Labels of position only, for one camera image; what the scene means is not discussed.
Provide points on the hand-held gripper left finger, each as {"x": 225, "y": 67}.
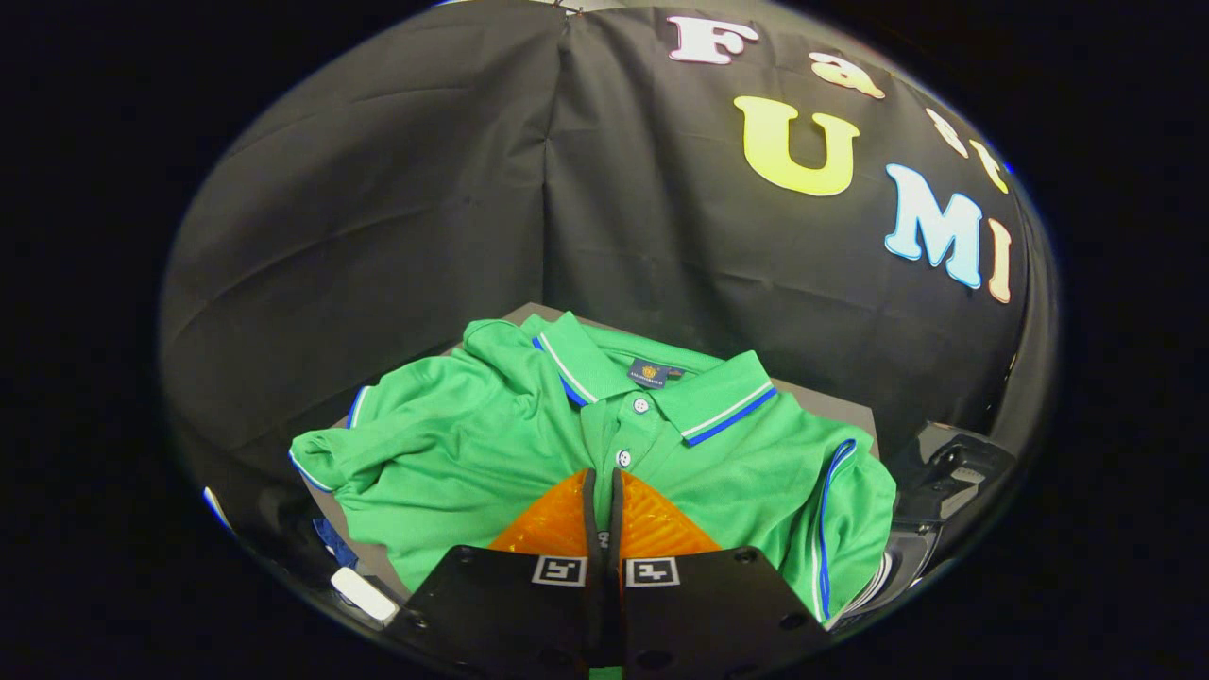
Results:
{"x": 510, "y": 604}

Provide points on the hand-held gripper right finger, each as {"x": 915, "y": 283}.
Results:
{"x": 708, "y": 604}

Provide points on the green polo shirt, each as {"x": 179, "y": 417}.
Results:
{"x": 472, "y": 444}

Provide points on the dark washing machine lid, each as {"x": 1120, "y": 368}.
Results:
{"x": 954, "y": 463}

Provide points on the black and grey cabinet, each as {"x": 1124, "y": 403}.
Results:
{"x": 831, "y": 406}

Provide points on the black backdrop cloth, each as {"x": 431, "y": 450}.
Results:
{"x": 425, "y": 217}

